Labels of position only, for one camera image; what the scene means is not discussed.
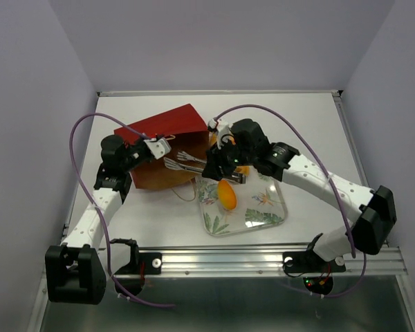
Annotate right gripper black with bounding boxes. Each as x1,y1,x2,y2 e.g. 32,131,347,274
199,134,255,181

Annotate long orange fake bread loaf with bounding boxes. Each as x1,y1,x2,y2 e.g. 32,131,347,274
235,166,250,176

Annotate sugared orange fake donut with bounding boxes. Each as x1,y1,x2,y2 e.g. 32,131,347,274
217,179,237,210

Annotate red brown paper bag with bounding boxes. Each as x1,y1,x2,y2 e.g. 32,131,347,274
114,104,210,190

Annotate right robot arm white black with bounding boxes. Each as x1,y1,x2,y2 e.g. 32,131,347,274
202,118,397,273

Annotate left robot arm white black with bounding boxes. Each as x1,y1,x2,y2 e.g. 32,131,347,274
45,135,164,304

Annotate clear tray with leaf print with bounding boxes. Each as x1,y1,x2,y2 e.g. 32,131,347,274
195,166,288,237

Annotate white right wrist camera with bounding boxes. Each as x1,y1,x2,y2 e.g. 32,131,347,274
207,118,233,149

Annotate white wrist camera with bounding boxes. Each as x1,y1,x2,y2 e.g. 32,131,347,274
144,137,172,160
207,118,233,149

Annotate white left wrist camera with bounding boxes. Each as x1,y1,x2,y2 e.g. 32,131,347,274
144,137,172,160

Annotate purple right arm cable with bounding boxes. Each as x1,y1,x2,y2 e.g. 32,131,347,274
210,104,367,299

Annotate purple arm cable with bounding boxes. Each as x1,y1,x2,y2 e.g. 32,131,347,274
69,112,176,308
210,104,367,299

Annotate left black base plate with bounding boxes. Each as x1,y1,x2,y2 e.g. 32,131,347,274
111,251,163,276

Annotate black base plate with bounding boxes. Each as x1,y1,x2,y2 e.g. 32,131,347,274
282,251,346,277
111,251,163,276

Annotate aluminium mounting rail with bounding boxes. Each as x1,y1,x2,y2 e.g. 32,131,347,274
98,244,407,279

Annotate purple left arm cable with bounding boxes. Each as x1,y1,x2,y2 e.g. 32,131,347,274
69,112,176,308

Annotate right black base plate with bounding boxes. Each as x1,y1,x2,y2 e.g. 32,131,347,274
282,251,346,277

